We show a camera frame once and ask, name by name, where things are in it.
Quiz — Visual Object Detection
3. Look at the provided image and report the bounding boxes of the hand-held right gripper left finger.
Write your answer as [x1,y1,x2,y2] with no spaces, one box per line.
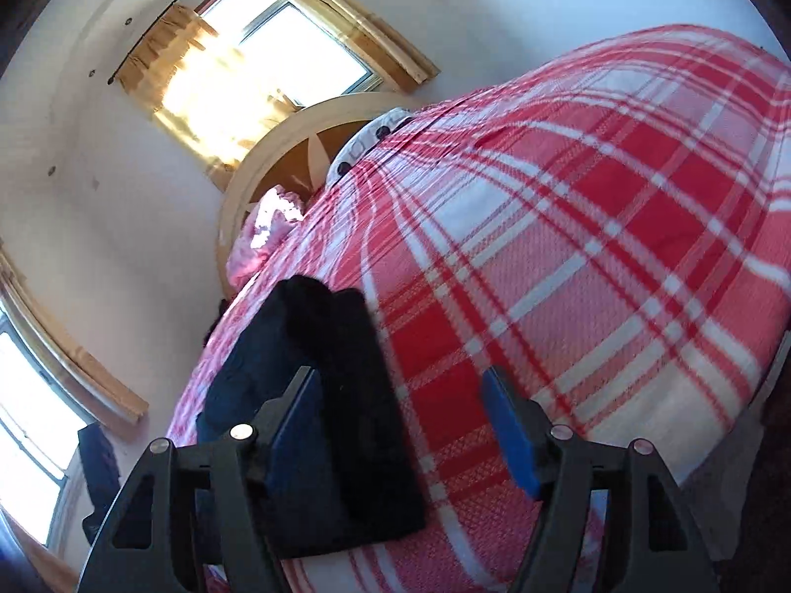
[77,366,338,593]

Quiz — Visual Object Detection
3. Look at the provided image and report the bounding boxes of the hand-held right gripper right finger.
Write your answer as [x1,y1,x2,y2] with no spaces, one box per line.
[481,366,721,593]

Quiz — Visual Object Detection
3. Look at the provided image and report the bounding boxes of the black pants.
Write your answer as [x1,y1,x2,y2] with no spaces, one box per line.
[196,275,427,560]

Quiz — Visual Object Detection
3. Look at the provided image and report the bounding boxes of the pink pillow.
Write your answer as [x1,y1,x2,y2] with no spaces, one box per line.
[225,188,305,282]

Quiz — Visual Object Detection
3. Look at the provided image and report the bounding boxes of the dark blue cloth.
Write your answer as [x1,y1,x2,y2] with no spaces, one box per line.
[77,423,121,541]

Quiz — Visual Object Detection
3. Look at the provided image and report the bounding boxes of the red plaid blanket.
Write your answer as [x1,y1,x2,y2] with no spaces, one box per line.
[166,25,791,593]

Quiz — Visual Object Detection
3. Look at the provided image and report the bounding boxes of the side window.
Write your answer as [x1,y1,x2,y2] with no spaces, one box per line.
[0,315,81,545]

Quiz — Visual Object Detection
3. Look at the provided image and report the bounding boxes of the cream wooden headboard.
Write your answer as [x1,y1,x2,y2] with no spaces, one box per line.
[215,91,421,285]

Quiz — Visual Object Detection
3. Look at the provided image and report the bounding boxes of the white patterned pillow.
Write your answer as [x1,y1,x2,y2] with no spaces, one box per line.
[325,108,414,186]

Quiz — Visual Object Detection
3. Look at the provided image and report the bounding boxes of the yellow curtain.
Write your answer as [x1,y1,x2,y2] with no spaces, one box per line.
[117,3,298,192]
[231,0,441,93]

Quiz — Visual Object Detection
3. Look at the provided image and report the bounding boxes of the bright window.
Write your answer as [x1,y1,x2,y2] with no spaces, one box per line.
[198,0,384,112]

